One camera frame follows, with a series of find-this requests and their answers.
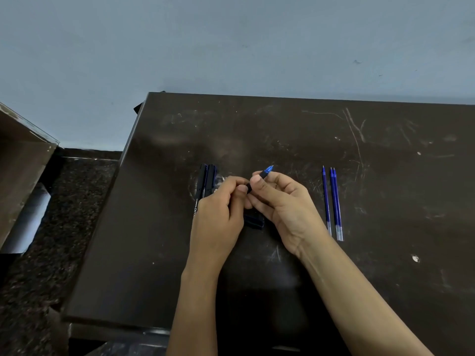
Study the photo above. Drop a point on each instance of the brown wooden cabinet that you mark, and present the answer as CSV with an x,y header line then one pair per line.
x,y
20,163

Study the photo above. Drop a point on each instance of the white paper roll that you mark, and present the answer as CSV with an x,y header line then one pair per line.
x,y
28,222

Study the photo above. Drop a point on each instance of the person's left thumb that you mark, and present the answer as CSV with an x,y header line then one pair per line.
x,y
237,209

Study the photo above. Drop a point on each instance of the blue pen refill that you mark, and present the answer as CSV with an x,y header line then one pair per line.
x,y
326,200
338,218
334,203

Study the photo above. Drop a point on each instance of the black pen with blue tip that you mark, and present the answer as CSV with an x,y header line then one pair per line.
x,y
264,173

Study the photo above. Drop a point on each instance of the person's left hand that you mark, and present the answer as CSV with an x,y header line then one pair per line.
x,y
213,226

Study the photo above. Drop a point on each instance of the person's right thumb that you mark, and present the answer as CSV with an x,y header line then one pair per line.
x,y
265,178

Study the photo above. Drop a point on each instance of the black pen with white print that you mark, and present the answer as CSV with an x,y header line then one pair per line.
x,y
201,181

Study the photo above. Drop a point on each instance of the dark blue pen cap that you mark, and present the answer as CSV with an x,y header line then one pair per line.
x,y
255,221

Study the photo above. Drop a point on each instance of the person's right hand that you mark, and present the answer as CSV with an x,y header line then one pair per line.
x,y
293,215

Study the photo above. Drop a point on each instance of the person's left forearm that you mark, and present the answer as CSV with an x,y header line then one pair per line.
x,y
196,311

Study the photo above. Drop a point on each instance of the person's right forearm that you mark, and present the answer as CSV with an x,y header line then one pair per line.
x,y
356,304

